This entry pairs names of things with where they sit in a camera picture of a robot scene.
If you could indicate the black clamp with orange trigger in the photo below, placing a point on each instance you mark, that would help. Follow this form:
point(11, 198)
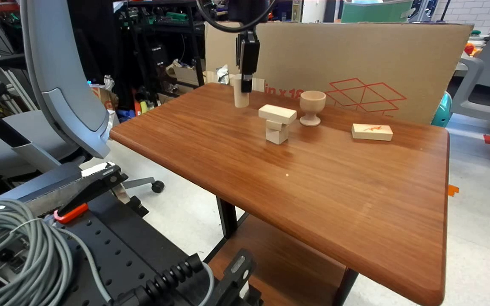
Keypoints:
point(89, 187)

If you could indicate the wooden goblet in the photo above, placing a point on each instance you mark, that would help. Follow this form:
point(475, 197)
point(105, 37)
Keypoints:
point(312, 103)

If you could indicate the wooden cylinder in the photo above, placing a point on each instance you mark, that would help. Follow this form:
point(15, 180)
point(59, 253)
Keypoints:
point(240, 98)

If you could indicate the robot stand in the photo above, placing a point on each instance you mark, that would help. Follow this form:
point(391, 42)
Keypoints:
point(113, 250)

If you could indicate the long wooden block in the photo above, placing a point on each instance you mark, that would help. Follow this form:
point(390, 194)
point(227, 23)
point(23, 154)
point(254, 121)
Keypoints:
point(277, 114)

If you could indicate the wooden block with red print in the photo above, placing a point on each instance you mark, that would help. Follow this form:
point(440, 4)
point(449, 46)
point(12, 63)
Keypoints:
point(371, 132)

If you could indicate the green board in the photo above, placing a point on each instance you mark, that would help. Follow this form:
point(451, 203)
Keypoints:
point(374, 12)

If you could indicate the small cardboard box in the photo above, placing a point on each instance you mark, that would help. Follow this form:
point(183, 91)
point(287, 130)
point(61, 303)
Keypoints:
point(106, 98)

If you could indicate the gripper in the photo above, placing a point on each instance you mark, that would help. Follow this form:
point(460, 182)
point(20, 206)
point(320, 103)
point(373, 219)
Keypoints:
point(248, 9)

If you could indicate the wooden cube block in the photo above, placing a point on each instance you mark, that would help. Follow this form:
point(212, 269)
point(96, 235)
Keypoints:
point(276, 136)

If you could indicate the teal ball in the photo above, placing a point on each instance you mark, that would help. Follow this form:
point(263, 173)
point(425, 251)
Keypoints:
point(442, 111)

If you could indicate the black shelf with clutter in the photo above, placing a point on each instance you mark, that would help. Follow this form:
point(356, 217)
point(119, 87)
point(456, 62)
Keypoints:
point(160, 42)

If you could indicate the small wooden block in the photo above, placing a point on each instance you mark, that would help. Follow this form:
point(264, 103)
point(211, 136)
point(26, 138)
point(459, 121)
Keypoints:
point(273, 125)

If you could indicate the large cardboard sheet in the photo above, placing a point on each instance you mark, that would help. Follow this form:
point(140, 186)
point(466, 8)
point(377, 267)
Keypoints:
point(347, 55)

